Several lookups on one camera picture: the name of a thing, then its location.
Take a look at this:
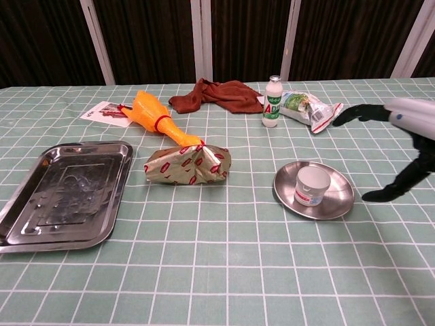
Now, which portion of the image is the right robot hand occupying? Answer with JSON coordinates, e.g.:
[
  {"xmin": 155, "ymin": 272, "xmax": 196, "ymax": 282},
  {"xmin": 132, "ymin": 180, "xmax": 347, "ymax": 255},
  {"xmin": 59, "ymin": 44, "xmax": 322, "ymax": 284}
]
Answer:
[{"xmin": 331, "ymin": 97, "xmax": 435, "ymax": 202}]

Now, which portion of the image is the snack wrapper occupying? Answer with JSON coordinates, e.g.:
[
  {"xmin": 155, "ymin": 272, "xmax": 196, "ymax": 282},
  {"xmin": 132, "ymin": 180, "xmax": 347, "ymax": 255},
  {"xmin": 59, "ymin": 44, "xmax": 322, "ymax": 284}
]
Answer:
[{"xmin": 143, "ymin": 143, "xmax": 232, "ymax": 187}]

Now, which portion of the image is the round steel plate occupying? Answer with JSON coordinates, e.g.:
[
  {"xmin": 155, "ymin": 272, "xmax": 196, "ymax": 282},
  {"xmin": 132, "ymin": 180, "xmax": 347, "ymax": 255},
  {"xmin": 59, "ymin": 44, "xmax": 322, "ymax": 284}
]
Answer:
[{"xmin": 273, "ymin": 160, "xmax": 355, "ymax": 221}]

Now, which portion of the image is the white milk drink bottle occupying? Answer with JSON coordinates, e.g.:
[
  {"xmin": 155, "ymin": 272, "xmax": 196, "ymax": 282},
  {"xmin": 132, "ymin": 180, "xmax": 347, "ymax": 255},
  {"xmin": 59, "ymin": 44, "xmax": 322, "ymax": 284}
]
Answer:
[{"xmin": 261, "ymin": 75, "xmax": 283, "ymax": 128}]

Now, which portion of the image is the brown towel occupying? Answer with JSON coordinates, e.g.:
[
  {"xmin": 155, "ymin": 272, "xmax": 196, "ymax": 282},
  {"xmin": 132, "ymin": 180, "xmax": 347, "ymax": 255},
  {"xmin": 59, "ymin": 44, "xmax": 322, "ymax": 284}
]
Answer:
[{"xmin": 169, "ymin": 77, "xmax": 265, "ymax": 115}]

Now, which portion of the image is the green checked tablecloth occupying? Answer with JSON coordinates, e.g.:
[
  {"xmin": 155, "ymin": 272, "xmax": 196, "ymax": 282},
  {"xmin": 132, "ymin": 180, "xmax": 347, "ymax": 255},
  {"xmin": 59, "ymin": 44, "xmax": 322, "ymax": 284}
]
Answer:
[{"xmin": 0, "ymin": 77, "xmax": 435, "ymax": 326}]

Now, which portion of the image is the yellow rubber chicken toy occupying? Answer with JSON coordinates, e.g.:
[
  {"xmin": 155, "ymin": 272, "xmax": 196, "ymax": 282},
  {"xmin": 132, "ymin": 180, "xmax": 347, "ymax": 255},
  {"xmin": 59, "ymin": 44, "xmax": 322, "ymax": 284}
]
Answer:
[{"xmin": 118, "ymin": 90, "xmax": 207, "ymax": 150}]

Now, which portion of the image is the white printed card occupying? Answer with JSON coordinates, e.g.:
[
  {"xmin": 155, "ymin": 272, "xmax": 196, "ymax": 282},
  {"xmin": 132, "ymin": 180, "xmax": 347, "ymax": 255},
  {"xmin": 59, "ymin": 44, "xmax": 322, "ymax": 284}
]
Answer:
[{"xmin": 80, "ymin": 101, "xmax": 133, "ymax": 128}]

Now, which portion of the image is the rectangular steel tray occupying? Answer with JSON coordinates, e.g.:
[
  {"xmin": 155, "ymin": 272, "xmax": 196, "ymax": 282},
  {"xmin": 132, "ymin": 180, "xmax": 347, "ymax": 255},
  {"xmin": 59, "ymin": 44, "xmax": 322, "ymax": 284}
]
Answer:
[{"xmin": 0, "ymin": 140, "xmax": 134, "ymax": 254}]

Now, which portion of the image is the dark folding screen white frame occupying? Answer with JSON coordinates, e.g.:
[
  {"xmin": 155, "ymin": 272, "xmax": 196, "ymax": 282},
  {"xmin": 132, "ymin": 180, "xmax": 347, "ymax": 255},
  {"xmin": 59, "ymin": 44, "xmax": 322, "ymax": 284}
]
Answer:
[{"xmin": 0, "ymin": 0, "xmax": 435, "ymax": 88}]

